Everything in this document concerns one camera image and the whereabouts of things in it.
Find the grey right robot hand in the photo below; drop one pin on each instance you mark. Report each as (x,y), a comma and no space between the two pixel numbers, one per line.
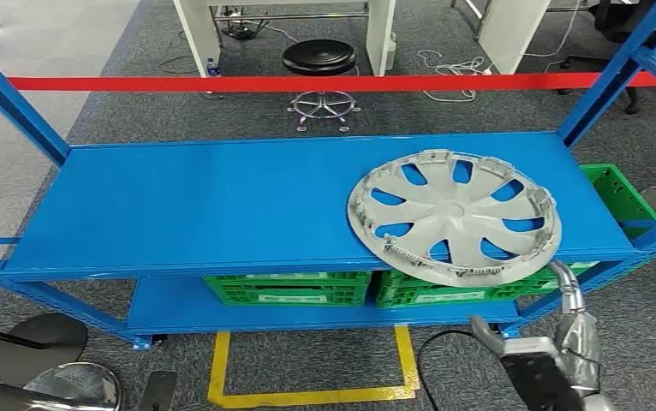
(580,352)

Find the grey plastic wheel cover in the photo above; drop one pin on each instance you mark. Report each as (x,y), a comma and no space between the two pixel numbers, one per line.
(453,213)

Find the blue metal shelf rack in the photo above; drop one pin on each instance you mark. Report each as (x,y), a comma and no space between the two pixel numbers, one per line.
(192,198)

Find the open green plastic crate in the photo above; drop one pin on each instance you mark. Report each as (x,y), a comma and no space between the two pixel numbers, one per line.
(617,193)

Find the white power strip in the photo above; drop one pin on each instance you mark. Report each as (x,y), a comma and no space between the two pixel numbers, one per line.
(486,71)

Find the black office chair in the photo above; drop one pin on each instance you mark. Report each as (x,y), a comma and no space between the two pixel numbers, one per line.
(617,22)

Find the red barrier belt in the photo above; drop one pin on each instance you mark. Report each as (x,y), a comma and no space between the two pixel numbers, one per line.
(305,84)

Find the black round stool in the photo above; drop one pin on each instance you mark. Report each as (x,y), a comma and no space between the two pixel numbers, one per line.
(319,57)

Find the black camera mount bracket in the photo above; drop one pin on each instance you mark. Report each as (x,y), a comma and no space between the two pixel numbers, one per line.
(538,380)

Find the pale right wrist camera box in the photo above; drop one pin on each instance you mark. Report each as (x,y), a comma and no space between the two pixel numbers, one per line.
(486,334)

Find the chrome stanchion post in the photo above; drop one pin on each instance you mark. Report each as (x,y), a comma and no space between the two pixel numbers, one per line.
(78,385)

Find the black stanchion post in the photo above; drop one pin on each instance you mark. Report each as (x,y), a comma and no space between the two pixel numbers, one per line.
(38,340)

